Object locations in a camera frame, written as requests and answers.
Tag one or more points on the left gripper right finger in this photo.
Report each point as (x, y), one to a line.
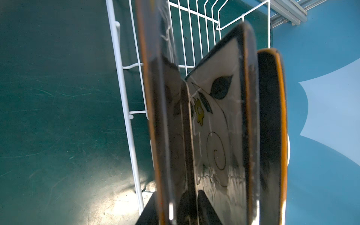
(206, 212)

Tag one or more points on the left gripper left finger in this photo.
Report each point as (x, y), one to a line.
(149, 216)

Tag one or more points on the black square floral plate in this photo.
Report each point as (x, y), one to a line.
(273, 138)
(165, 99)
(224, 96)

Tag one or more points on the white wire dish rack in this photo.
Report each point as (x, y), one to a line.
(196, 20)

